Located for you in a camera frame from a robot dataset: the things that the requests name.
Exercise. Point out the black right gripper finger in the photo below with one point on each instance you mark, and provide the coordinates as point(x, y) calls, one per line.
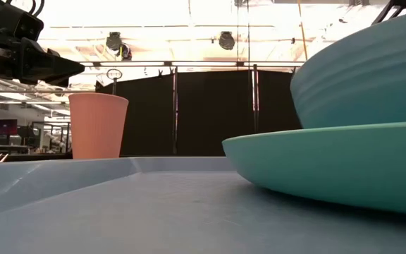
point(382, 13)

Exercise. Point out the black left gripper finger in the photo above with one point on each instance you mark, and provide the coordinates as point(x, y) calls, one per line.
point(62, 83)
point(48, 67)

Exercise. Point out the pink plastic cup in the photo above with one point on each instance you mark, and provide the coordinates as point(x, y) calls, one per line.
point(97, 127)

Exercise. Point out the blue plastic bowl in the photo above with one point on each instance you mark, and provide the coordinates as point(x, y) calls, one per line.
point(365, 77)

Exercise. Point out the teal plastic plate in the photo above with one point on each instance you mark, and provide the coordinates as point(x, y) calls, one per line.
point(330, 166)

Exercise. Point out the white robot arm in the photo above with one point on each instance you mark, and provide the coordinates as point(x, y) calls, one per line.
point(55, 139)

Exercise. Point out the blue plastic tray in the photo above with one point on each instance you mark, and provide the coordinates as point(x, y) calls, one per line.
point(153, 218)

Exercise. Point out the monitor with magenta screen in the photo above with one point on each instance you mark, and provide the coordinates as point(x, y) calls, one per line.
point(5, 127)

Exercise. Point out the red and black hanging device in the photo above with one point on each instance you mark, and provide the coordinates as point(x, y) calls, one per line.
point(125, 53)

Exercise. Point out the black curtain partition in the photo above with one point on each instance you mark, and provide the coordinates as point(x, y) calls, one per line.
point(206, 113)

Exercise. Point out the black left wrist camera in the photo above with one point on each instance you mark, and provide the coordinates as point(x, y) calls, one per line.
point(9, 21)

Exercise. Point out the black metal table frame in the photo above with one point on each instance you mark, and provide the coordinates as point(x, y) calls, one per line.
point(41, 157)

